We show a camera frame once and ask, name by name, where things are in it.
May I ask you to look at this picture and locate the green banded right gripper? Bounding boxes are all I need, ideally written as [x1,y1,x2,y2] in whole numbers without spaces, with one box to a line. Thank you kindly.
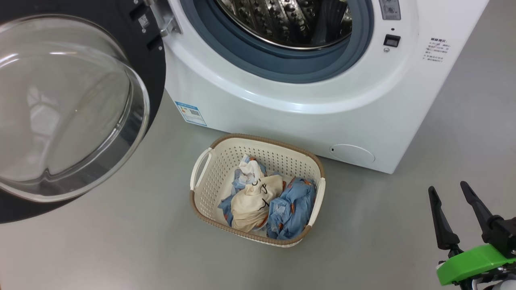
[428,181,516,286]

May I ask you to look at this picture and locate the blue patterned garment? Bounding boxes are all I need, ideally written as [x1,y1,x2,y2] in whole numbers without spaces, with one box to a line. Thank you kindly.
[218,161,317,240]

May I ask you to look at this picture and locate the cream garment with black marks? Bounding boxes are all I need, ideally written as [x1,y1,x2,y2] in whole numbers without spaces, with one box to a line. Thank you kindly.
[231,155,284,233]

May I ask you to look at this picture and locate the black round glass washer door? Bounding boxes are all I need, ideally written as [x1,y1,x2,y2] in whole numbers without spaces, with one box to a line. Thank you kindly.
[0,0,166,224]

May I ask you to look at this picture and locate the white front-load washing machine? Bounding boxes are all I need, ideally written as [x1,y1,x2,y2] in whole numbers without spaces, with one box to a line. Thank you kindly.
[159,0,490,174]

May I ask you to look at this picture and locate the stainless steel washing machine drum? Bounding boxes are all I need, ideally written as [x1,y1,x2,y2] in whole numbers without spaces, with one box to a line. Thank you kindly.
[214,0,353,51]

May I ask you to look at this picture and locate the metal door hinge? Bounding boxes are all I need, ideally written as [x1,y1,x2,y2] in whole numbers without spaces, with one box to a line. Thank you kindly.
[155,0,182,37]

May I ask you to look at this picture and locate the round white filter cover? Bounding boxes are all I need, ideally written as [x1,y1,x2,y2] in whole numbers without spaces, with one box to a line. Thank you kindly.
[329,144,375,164]

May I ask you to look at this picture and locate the black printed text label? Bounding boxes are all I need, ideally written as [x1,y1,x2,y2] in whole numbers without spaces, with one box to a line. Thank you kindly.
[422,37,451,63]

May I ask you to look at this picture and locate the grey warning sticker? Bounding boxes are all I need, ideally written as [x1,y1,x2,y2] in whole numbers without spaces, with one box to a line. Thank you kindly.
[379,0,402,21]

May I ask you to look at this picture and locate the cream perforated laundry basket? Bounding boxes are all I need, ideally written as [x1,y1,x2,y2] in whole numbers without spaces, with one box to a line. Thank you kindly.
[189,133,326,247]

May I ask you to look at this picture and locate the blue energy label sticker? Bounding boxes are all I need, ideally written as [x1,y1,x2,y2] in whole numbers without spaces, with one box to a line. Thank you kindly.
[175,101,207,127]

